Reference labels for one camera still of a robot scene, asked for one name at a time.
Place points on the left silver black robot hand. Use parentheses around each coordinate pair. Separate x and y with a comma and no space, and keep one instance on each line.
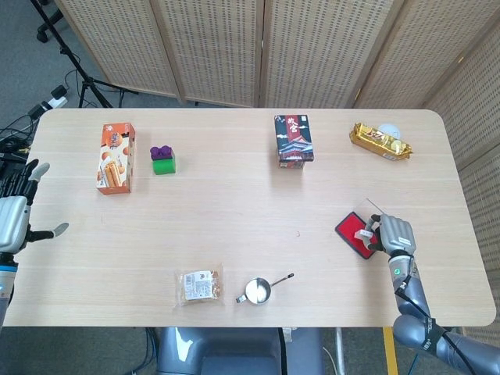
(13,218)

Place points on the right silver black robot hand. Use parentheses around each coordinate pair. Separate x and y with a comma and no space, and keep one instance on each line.
(396,234)

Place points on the small red white stamp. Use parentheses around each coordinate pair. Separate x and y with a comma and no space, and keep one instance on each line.
(363,234)

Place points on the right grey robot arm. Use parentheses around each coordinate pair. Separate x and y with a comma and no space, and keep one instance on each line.
(414,308)

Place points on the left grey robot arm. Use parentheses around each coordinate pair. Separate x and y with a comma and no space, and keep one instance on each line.
(6,285)

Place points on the red ink pad clear lid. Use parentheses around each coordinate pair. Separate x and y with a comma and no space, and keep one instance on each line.
(351,230)

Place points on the gold biscuit packet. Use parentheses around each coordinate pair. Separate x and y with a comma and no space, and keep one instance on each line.
(377,140)

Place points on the white round disc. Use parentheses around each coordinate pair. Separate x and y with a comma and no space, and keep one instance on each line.
(390,128)

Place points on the orange egg roll box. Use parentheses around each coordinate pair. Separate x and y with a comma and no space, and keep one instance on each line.
(114,160)

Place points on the white power strip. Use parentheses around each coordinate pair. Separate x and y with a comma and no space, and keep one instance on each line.
(54,103)

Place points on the silver table leg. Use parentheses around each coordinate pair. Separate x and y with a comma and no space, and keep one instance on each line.
(340,351)

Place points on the dark printed palace box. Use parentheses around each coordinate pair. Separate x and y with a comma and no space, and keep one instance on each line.
(293,140)

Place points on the black tripod stand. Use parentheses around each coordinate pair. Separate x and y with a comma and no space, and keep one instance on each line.
(84,84)

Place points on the green toy block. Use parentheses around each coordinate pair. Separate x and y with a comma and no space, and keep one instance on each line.
(164,167)

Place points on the purple toy block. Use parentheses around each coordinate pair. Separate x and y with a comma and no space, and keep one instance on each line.
(161,152)

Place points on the black chair caster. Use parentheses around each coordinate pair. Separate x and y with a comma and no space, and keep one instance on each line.
(45,33)

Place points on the packaged cake slice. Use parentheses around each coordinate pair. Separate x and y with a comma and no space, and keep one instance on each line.
(199,287)

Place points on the rattan folding screen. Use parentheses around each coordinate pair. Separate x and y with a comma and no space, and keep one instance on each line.
(312,51)

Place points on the grey robot torso base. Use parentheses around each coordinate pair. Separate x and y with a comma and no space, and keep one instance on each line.
(234,355)

